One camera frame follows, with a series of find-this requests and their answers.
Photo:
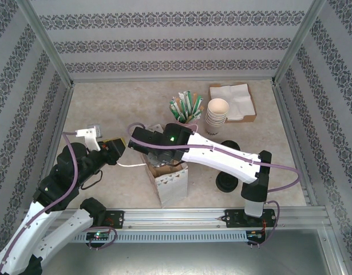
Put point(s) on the small right circuit board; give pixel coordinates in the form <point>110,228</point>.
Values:
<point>254,234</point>

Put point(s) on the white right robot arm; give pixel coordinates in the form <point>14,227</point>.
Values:
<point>221,154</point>

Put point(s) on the brown paper sugar stick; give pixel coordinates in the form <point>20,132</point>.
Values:
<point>201,111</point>

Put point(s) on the aluminium frame side rail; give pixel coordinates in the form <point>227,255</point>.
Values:
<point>59,143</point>
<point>296,143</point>

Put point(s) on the small circuit board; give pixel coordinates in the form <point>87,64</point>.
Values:
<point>98,235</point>
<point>254,234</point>

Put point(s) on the small left circuit board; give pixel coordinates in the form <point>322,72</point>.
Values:
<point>98,235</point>

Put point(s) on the black plastic cup lid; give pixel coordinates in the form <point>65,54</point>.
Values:
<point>230,144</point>
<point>227,182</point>

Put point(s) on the white printed paper cup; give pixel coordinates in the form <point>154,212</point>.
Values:
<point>213,129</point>

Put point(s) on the brown cardboard napkin tray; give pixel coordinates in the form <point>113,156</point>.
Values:
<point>251,118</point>

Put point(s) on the aluminium mounting rail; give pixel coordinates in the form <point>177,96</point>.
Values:
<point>175,217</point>

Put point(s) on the aluminium frame post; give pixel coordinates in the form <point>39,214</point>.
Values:
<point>298,43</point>
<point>47,43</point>

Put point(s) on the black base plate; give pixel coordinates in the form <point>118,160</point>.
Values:
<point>115,219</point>
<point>235,219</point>

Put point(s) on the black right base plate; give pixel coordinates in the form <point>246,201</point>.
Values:
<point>235,219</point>

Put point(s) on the animal print paper bag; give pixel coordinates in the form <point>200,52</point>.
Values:
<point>171,189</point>

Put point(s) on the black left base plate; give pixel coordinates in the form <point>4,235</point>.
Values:
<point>115,219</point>

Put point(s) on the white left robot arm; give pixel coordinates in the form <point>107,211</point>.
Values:
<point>64,229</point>

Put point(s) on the white paper napkin stack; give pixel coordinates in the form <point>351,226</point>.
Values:
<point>235,97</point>

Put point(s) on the brown pulp cup carrier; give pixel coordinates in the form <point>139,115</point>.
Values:
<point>161,171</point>

